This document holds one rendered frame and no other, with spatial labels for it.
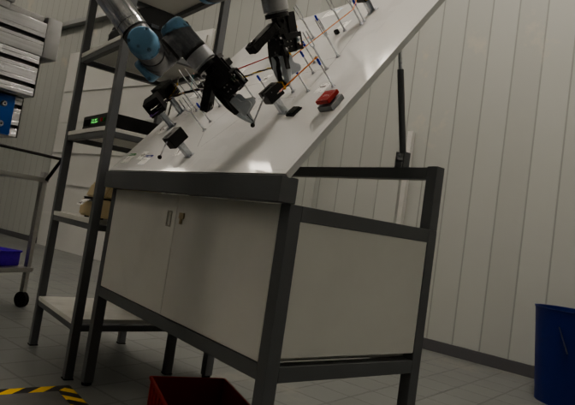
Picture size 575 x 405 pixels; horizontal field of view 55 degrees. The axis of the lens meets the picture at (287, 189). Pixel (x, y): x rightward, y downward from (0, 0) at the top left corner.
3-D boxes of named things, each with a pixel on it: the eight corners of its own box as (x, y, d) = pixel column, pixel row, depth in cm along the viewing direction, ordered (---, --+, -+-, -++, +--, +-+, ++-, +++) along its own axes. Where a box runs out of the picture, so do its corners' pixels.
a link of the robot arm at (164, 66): (126, 56, 149) (156, 29, 149) (136, 68, 160) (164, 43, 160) (145, 77, 148) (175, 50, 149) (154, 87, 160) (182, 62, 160)
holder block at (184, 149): (167, 173, 182) (148, 151, 177) (192, 149, 187) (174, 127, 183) (174, 174, 178) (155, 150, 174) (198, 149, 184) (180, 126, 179)
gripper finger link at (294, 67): (306, 81, 164) (299, 50, 163) (290, 85, 162) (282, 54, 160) (301, 83, 167) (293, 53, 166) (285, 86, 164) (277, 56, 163)
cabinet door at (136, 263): (159, 314, 178) (178, 194, 181) (99, 285, 221) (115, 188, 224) (164, 314, 180) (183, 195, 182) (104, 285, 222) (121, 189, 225)
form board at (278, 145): (111, 173, 227) (109, 169, 226) (261, 35, 271) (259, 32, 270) (289, 179, 134) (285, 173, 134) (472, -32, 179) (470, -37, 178)
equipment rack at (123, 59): (62, 381, 221) (138, -57, 234) (25, 342, 268) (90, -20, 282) (174, 374, 252) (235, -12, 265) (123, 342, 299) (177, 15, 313)
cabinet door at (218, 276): (254, 361, 135) (278, 203, 138) (157, 314, 178) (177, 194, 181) (263, 361, 136) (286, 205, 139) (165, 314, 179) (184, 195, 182)
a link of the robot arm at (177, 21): (158, 36, 160) (180, 17, 160) (184, 65, 161) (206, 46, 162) (156, 30, 152) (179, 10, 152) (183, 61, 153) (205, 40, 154)
